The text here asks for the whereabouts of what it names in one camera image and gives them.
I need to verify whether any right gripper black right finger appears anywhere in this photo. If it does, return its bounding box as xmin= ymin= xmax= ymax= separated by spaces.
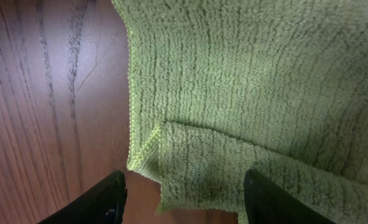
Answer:
xmin=244 ymin=169 xmax=334 ymax=224

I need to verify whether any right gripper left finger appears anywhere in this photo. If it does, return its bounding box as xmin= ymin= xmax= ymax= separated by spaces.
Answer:
xmin=39 ymin=170 xmax=127 ymax=224

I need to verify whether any green microfiber cloth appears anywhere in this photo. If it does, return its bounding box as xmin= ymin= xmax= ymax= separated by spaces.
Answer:
xmin=114 ymin=0 xmax=368 ymax=223

